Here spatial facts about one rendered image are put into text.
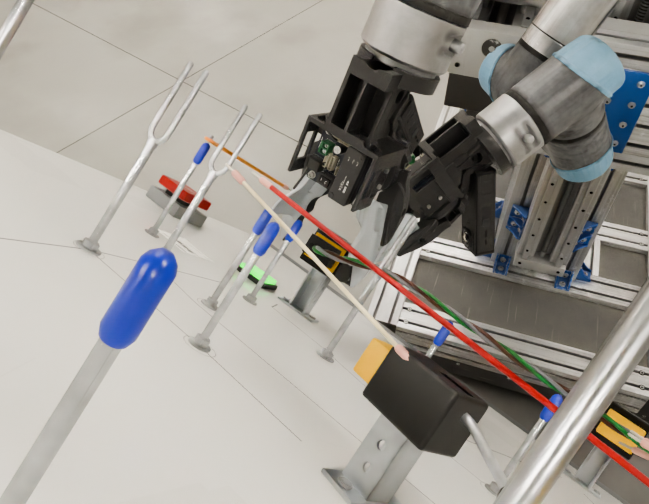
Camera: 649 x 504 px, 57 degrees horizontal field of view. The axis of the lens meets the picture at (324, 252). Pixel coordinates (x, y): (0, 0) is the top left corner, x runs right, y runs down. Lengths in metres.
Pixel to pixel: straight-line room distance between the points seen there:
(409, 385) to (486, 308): 1.52
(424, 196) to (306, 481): 0.45
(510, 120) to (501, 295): 1.19
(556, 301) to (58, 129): 2.16
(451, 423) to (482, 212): 0.46
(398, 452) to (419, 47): 0.30
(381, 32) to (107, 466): 0.37
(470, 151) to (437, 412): 0.46
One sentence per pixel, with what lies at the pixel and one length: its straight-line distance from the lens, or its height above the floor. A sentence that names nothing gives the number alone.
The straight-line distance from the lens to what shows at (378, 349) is 0.31.
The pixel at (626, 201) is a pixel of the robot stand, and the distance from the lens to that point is 2.29.
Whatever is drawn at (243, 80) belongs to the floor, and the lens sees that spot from 3.04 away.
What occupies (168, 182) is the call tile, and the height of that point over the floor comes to 1.13.
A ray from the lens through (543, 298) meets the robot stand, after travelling 1.88.
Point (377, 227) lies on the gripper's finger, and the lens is 0.55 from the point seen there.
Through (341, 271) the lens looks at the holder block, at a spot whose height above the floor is 1.15.
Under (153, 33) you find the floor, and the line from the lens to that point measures 3.52.
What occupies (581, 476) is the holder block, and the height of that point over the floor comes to 0.93.
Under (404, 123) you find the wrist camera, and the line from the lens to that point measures 0.54.
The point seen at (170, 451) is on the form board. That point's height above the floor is 1.40.
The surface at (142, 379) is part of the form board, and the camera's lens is 0.29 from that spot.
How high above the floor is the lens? 1.62
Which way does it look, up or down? 48 degrees down
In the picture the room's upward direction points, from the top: straight up
